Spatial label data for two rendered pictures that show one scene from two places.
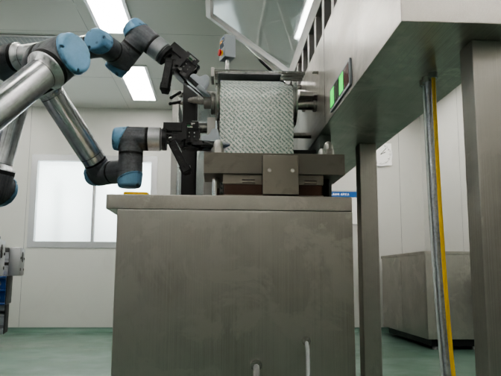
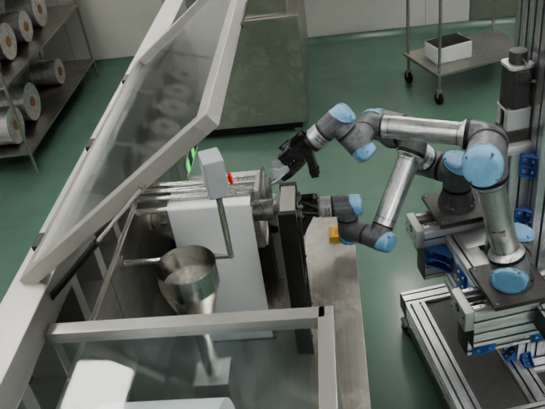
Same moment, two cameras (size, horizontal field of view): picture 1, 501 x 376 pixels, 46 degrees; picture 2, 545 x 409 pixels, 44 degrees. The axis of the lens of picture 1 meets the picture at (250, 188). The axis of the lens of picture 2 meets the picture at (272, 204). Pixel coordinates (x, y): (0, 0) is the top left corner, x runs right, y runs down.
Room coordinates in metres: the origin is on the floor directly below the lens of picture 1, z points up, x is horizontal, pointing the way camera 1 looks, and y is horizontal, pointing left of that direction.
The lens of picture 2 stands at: (3.75, 0.48, 2.47)
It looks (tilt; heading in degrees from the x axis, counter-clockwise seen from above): 34 degrees down; 191
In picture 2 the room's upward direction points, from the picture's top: 9 degrees counter-clockwise
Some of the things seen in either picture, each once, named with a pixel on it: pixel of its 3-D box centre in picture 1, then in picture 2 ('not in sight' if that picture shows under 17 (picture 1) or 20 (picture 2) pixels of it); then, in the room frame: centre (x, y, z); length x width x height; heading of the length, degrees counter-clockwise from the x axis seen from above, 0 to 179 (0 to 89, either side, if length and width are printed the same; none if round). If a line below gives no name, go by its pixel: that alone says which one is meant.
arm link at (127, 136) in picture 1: (130, 139); (346, 205); (1.80, 0.38, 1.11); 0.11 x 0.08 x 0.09; 93
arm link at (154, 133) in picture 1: (156, 139); (324, 207); (1.81, 0.30, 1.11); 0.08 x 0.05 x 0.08; 3
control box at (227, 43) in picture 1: (225, 48); (216, 172); (2.43, 0.11, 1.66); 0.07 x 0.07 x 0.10; 22
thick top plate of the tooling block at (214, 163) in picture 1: (272, 168); not in sight; (1.71, -0.06, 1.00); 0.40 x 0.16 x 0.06; 93
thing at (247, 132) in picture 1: (256, 140); not in sight; (1.83, -0.02, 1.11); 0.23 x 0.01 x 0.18; 93
